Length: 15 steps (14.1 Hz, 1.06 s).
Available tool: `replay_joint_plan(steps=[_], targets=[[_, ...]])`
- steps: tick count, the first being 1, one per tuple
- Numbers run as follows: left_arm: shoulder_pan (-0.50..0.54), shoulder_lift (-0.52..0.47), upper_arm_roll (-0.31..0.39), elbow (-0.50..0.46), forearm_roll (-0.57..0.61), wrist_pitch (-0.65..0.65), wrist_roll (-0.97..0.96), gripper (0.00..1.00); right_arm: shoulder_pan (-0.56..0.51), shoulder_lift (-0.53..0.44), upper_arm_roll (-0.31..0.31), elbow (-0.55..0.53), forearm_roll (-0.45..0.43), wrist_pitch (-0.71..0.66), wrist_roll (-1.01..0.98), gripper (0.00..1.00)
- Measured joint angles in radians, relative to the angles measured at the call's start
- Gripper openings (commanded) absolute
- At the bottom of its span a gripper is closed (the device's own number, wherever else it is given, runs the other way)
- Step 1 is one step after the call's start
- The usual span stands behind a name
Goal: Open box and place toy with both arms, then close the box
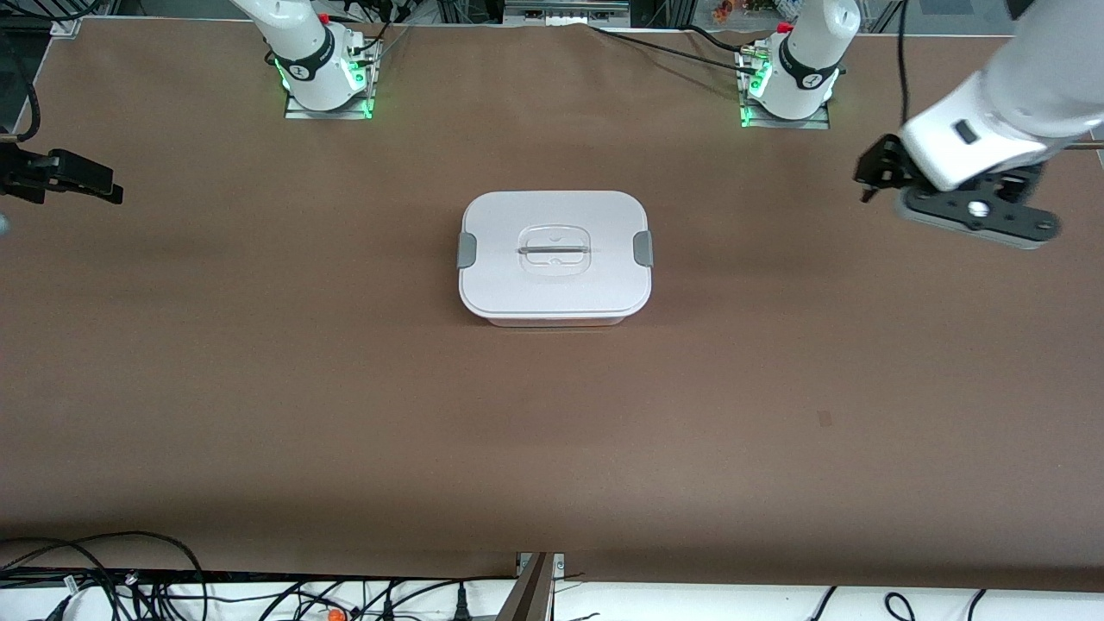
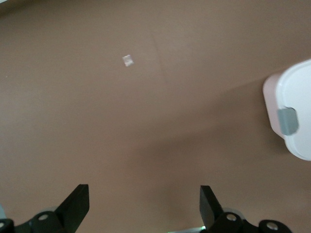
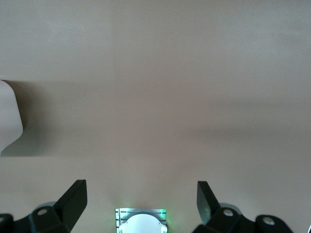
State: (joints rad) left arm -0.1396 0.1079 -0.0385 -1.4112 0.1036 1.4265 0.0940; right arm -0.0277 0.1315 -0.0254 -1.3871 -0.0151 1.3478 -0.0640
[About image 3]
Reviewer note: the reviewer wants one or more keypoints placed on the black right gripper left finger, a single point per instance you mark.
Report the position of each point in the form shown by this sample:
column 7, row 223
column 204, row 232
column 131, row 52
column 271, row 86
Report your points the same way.
column 70, row 208

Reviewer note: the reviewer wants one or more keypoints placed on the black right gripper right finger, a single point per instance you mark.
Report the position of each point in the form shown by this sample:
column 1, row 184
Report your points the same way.
column 209, row 213

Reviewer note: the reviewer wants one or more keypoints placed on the white box lid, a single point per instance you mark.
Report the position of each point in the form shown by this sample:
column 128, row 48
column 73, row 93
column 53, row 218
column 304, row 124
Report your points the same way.
column 8, row 114

